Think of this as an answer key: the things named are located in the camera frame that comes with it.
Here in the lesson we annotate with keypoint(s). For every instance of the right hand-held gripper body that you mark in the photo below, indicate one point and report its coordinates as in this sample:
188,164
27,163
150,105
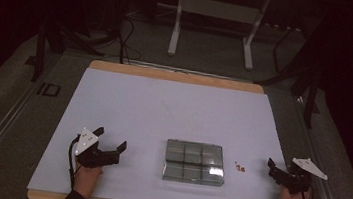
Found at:
296,182

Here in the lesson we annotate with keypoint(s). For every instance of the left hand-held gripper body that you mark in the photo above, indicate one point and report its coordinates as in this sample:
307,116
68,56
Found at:
87,143

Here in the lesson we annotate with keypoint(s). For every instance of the clear plastic compartment box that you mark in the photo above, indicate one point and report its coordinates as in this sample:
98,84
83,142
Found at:
194,163

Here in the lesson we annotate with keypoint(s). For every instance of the person's left hand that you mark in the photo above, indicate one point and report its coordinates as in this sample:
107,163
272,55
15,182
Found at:
86,178

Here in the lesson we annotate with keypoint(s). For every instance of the pale blue table mat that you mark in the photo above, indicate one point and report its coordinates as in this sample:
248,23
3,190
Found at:
163,111

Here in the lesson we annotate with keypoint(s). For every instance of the black tripod stand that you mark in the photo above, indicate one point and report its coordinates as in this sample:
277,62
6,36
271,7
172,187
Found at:
39,53
311,101

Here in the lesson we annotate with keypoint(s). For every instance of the wooden table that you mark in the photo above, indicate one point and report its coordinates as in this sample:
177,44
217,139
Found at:
173,75

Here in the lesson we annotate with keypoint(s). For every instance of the white metal stand frame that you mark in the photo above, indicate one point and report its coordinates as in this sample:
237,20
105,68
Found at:
220,10

